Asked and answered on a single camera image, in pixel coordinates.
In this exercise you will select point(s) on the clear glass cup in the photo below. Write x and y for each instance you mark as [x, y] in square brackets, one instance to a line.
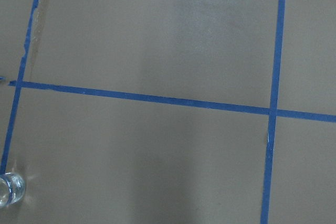
[12, 189]

